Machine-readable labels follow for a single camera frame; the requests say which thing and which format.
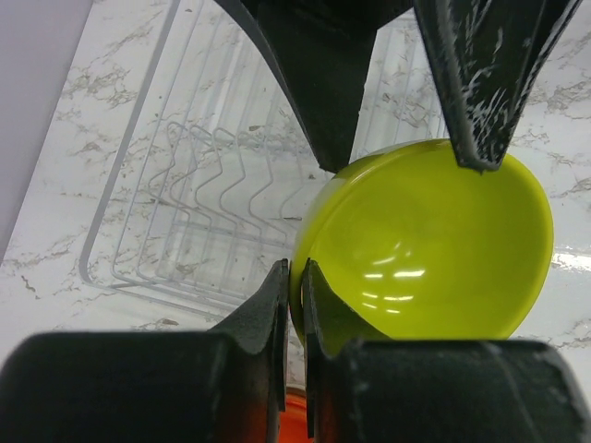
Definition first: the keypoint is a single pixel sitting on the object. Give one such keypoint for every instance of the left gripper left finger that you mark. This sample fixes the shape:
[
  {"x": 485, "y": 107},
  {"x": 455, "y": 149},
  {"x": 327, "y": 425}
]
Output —
[{"x": 224, "y": 384}]

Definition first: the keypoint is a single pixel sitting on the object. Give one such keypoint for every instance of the orange bowl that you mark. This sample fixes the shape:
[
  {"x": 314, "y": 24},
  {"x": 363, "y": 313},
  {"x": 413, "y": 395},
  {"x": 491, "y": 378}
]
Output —
[{"x": 293, "y": 421}]

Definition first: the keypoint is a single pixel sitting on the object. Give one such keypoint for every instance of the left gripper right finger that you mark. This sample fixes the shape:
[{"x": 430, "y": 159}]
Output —
[{"x": 365, "y": 387}]

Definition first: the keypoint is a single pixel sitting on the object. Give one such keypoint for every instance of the lime green bowl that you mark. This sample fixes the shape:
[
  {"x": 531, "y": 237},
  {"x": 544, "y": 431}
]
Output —
[{"x": 422, "y": 248}]

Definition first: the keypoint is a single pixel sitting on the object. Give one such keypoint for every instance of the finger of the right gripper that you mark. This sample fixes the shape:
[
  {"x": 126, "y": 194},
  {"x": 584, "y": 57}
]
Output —
[
  {"x": 319, "y": 52},
  {"x": 484, "y": 58}
]

